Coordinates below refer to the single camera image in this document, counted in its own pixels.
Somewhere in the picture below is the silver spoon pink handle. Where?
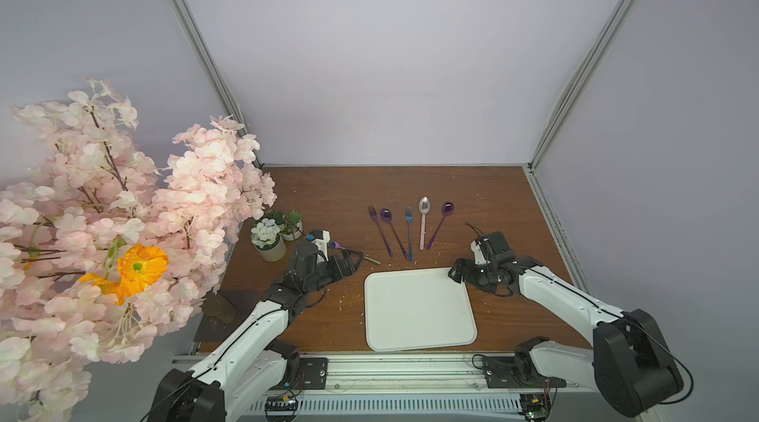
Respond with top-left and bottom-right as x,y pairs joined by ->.
418,196 -> 431,250

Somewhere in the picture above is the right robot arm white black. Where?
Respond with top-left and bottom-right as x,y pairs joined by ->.
448,232 -> 695,418

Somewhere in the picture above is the aluminium front rail frame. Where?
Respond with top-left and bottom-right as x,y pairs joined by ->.
147,352 -> 668,422

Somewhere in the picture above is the green handled iridescent fork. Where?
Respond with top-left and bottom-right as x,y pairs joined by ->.
327,240 -> 381,266

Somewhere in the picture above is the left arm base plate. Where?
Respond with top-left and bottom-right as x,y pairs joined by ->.
278,357 -> 329,392

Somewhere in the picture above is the orange artificial poppy flower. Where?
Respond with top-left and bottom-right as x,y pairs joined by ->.
78,244 -> 169,305

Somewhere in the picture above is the white plastic tray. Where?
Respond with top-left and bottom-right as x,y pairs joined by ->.
364,268 -> 478,353

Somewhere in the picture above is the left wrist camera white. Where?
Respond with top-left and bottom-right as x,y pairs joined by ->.
306,229 -> 331,263

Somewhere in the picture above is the blue fork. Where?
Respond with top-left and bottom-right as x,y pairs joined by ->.
404,206 -> 414,262

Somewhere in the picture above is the white flower beige pot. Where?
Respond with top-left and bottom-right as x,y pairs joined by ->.
251,218 -> 287,263

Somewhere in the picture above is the right corner aluminium post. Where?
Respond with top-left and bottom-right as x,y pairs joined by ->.
527,0 -> 636,173

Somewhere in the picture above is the purple fork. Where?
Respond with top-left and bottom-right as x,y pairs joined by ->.
368,206 -> 393,257

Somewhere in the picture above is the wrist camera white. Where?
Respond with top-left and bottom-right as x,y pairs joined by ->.
470,240 -> 487,266
306,229 -> 331,263

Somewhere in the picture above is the left controller board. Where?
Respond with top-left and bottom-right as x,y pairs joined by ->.
264,396 -> 300,422

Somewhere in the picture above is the right controller board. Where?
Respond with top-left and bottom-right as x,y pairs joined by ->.
519,394 -> 551,422

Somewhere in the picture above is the left corner aluminium post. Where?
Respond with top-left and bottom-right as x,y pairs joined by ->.
168,0 -> 249,135

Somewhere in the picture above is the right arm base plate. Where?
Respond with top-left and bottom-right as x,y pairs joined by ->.
472,354 -> 566,388

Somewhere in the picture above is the purple spoon long handle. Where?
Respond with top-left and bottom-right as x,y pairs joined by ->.
381,208 -> 409,259

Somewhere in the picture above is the corner aluminium post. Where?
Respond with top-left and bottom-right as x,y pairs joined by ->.
527,0 -> 636,173
168,0 -> 249,135

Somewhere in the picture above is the controller board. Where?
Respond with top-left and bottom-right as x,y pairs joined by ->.
519,394 -> 551,422
264,396 -> 300,422

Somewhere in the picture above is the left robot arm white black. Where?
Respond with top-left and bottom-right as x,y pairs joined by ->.
142,236 -> 365,421

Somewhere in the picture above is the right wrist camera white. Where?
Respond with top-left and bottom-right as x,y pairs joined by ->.
470,240 -> 487,266

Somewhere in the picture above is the pink blossom artificial tree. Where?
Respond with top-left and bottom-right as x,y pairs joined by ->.
1,80 -> 276,421

